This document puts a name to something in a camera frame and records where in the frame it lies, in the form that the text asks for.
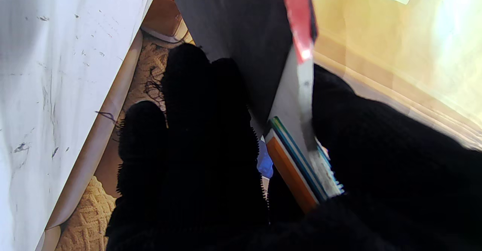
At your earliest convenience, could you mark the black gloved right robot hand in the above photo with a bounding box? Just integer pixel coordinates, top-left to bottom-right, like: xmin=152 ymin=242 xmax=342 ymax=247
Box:
xmin=105 ymin=44 xmax=482 ymax=251

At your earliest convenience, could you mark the red and black ping pong bat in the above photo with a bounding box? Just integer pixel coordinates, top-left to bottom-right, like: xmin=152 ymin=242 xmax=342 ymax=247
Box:
xmin=166 ymin=0 xmax=345 ymax=214

